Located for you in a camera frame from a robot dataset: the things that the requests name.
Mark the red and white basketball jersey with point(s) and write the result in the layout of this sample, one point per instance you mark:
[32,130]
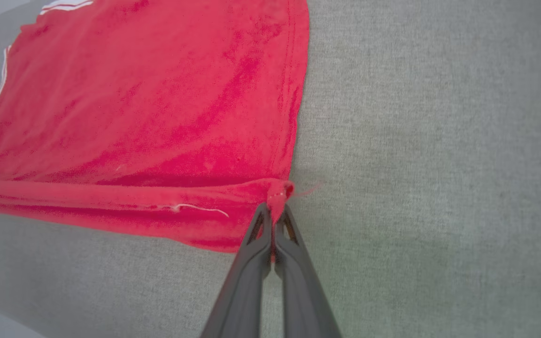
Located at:
[158,94]

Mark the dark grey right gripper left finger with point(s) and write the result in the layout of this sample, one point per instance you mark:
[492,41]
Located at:
[242,291]

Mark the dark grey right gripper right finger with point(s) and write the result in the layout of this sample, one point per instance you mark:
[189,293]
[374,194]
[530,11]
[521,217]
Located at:
[303,295]

